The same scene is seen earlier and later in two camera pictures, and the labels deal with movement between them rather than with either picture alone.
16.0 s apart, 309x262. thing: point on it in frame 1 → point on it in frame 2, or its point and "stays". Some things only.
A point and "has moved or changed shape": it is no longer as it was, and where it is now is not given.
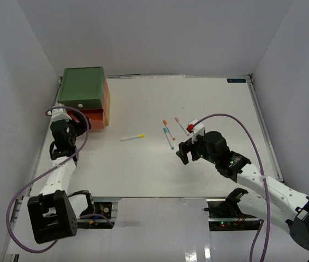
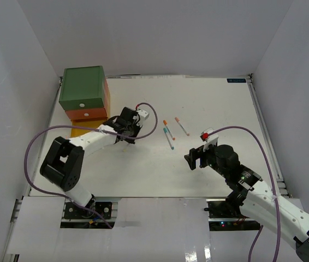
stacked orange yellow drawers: (103, 114) stays
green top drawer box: (82, 88) stays
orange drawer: (96, 116) has moved or changed shape
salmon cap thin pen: (184, 130) stays
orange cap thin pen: (165, 123) stays
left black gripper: (82, 126) → (137, 128)
